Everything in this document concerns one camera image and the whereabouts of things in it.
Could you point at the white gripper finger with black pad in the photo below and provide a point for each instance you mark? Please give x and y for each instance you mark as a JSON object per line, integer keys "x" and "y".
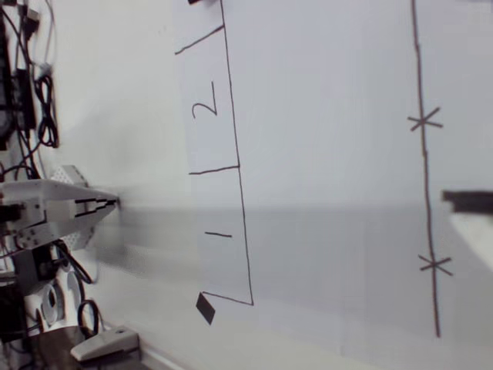
{"x": 470, "y": 202}
{"x": 479, "y": 235}

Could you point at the idle white robot arm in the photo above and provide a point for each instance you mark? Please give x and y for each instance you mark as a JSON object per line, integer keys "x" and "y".
{"x": 34, "y": 270}

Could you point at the idle gripper white finger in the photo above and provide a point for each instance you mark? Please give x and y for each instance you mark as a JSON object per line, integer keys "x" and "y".
{"x": 50, "y": 190}
{"x": 77, "y": 225}

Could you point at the black tape piece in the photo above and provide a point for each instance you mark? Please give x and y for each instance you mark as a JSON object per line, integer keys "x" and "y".
{"x": 205, "y": 308}

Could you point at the dark brown board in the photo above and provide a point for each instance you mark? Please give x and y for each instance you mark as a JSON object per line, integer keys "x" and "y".
{"x": 46, "y": 348}

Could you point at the white paper sheet drawn boxes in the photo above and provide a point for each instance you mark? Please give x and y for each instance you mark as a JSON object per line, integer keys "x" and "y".
{"x": 327, "y": 115}

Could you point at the grey perforated metal piece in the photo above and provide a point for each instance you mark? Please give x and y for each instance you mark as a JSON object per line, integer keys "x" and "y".
{"x": 71, "y": 175}

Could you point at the black power adapter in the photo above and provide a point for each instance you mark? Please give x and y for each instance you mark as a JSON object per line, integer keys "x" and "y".
{"x": 25, "y": 100}

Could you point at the grey table clamp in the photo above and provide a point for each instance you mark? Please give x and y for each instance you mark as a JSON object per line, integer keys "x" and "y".
{"x": 106, "y": 343}

